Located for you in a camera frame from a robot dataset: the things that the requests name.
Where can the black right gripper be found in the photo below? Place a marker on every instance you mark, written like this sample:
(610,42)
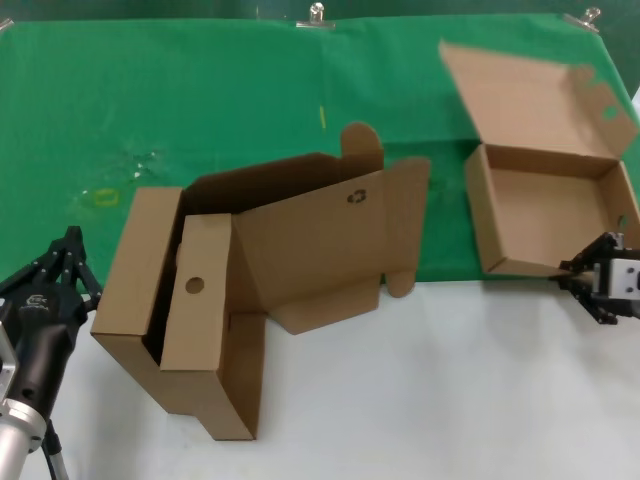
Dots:
(625,309)

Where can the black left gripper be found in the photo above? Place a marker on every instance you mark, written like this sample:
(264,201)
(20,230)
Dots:
(42,340)

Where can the small cardboard box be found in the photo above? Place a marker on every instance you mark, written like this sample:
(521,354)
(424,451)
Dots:
(540,210)

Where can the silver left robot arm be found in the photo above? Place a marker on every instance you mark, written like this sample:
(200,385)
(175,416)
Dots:
(17,440)

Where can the large open cardboard box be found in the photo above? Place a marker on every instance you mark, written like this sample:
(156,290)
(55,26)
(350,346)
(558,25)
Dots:
(320,240)

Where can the green table cloth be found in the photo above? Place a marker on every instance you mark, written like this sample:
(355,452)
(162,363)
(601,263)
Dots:
(200,100)

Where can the silver binder clip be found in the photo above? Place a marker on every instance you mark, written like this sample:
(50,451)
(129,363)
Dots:
(582,20)
(315,19)

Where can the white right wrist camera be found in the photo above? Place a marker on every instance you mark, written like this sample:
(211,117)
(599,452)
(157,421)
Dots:
(617,280)

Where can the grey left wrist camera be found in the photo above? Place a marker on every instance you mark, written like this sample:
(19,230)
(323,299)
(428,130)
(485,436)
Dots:
(7,360)

